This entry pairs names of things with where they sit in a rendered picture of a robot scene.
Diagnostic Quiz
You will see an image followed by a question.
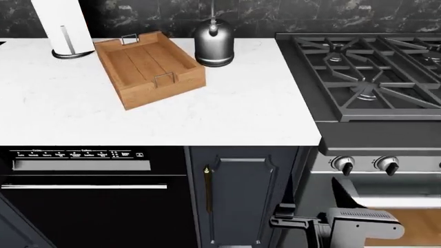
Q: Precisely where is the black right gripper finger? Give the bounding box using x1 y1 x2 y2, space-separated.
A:
273 203 297 217
269 217 314 231

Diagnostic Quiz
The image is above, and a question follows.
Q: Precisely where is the navy cabinet door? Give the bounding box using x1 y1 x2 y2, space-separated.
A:
184 145 301 248

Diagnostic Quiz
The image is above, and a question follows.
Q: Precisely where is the dark metal kettle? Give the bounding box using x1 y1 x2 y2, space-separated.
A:
193 0 236 69

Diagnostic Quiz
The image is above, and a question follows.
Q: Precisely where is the silver black stove knob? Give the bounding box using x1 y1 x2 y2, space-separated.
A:
333 155 356 177
375 155 400 177

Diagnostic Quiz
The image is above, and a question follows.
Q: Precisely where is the black gas range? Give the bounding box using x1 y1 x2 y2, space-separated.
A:
274 31 441 248

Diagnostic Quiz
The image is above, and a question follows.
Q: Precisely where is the silver gas burner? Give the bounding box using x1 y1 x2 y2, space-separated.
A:
322 43 348 63
348 80 382 101
422 48 441 64

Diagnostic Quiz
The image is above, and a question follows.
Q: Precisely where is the large black stove grate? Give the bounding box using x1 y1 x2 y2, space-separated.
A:
291 34 441 118

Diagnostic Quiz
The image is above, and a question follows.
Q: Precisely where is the black dishwasher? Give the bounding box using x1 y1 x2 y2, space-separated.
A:
0 145 189 248

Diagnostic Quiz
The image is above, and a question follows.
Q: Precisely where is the black paper towel holder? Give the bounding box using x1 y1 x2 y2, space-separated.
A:
51 25 96 61

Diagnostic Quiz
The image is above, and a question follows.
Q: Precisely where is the white paper towel roll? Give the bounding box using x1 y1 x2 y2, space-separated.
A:
30 0 96 56

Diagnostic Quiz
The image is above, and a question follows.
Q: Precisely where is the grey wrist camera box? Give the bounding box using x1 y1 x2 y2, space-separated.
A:
325 207 405 248

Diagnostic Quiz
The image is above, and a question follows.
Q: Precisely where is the brass cabinet door handle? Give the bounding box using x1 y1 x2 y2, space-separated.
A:
203 164 214 214

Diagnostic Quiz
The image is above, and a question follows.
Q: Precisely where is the silver oven door handle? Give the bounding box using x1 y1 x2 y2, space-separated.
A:
331 176 441 209

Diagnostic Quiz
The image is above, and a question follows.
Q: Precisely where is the wooden tray with metal handles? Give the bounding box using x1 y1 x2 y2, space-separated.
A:
93 30 207 112

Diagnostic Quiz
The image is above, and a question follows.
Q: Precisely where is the silver dishwasher handle bar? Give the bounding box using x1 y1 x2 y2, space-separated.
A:
0 183 169 190

